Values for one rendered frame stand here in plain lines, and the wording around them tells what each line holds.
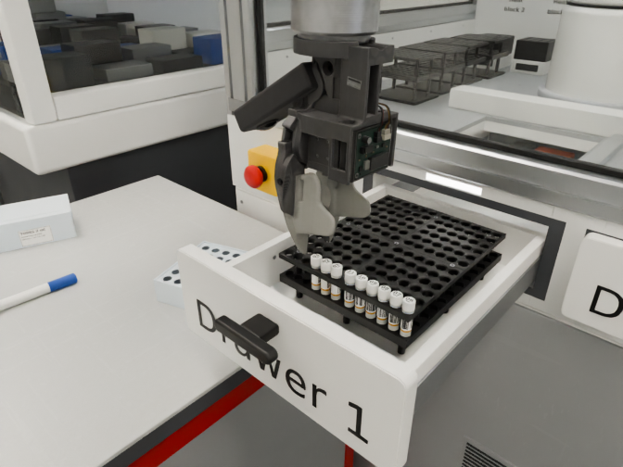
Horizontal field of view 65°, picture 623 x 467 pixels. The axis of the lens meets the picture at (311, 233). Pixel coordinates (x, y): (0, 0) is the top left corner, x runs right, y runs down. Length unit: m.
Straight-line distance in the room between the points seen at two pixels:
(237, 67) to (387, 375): 0.66
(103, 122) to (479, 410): 0.95
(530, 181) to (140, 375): 0.52
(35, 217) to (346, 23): 0.69
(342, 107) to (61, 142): 0.84
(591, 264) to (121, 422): 0.55
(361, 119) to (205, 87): 0.95
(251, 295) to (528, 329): 0.41
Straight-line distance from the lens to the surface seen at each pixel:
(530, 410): 0.81
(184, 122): 1.33
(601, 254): 0.63
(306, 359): 0.45
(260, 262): 0.59
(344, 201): 0.52
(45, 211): 0.98
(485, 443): 0.90
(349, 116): 0.43
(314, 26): 0.42
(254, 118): 0.50
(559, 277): 0.68
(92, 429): 0.61
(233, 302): 0.49
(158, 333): 0.70
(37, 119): 1.16
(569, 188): 0.63
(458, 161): 0.68
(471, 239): 0.63
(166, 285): 0.73
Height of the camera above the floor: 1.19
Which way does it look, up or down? 29 degrees down
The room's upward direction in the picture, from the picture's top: straight up
